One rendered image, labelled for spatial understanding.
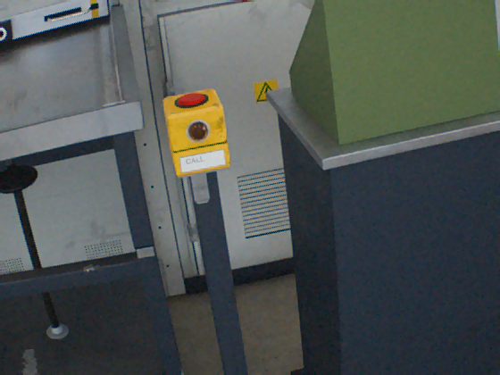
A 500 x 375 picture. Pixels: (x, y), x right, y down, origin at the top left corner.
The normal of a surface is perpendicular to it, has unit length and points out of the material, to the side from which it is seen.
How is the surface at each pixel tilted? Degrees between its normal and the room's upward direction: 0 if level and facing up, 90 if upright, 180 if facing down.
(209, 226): 90
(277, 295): 0
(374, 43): 90
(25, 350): 0
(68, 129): 90
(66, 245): 90
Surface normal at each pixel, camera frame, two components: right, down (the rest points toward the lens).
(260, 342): -0.11, -0.88
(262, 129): 0.19, 0.43
